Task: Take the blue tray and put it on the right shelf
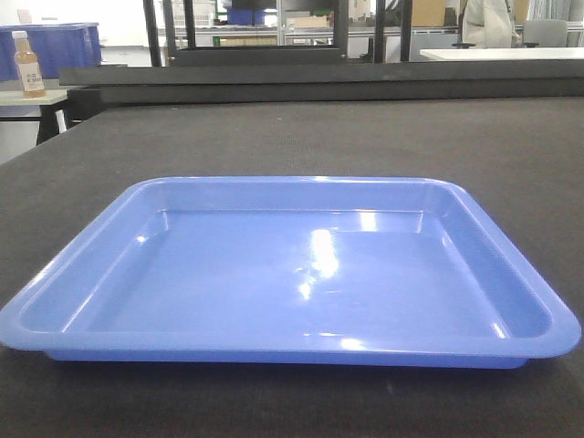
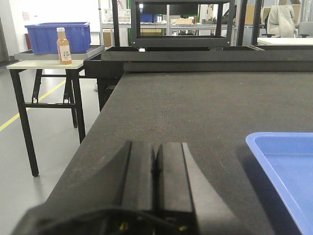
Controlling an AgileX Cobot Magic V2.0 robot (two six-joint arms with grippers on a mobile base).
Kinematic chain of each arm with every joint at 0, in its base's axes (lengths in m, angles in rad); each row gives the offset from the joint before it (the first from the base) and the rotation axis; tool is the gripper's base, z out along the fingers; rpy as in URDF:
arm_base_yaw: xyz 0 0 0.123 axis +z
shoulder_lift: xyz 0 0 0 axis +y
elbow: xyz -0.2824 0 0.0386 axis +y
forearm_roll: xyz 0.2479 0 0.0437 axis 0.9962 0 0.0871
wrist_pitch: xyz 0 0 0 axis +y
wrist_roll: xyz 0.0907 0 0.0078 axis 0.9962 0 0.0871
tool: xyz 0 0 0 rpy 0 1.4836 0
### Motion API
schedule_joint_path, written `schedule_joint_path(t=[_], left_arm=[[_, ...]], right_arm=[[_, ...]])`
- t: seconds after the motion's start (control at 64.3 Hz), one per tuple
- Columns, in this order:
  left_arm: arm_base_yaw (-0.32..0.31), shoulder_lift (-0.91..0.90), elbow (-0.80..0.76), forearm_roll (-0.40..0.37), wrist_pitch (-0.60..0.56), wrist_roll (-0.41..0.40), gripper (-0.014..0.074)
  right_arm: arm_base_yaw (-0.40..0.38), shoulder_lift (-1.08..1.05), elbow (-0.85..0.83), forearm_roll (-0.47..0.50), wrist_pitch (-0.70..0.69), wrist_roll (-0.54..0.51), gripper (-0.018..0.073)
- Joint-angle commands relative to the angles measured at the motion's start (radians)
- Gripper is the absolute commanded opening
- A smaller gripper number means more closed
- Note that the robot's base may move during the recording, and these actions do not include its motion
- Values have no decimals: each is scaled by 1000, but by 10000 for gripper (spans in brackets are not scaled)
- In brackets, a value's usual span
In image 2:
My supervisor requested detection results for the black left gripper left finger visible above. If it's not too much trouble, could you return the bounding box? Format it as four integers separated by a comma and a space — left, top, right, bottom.
97, 140, 155, 213

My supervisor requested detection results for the blue crate on side table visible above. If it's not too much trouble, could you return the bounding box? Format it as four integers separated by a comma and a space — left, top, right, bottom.
25, 22, 91, 55

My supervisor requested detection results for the black metal frame rack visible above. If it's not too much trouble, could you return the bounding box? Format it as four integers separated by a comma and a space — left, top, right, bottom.
131, 0, 235, 48

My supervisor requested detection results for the grey folding side table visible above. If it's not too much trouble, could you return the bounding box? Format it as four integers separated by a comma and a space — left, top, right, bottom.
6, 58, 86, 177

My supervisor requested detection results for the light blue plastic tray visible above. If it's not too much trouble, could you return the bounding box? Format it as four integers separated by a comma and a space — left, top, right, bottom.
246, 132, 313, 235

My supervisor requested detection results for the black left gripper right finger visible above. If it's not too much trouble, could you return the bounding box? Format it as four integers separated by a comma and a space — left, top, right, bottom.
156, 142, 235, 235

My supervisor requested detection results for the orange juice bottle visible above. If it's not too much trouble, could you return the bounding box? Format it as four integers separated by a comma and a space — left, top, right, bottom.
57, 27, 72, 65

